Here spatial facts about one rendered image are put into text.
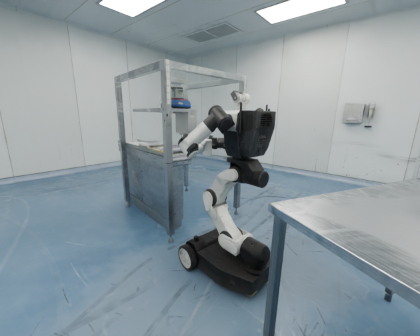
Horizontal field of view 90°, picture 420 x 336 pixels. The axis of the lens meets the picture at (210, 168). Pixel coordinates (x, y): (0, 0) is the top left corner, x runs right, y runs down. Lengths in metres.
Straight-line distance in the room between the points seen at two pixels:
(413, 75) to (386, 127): 0.85
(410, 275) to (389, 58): 4.39
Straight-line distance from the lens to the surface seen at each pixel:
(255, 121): 1.29
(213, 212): 1.71
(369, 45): 4.99
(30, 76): 5.17
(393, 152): 4.84
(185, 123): 2.09
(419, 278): 0.73
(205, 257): 1.75
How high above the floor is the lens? 1.21
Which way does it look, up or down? 14 degrees down
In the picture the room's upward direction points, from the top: 1 degrees clockwise
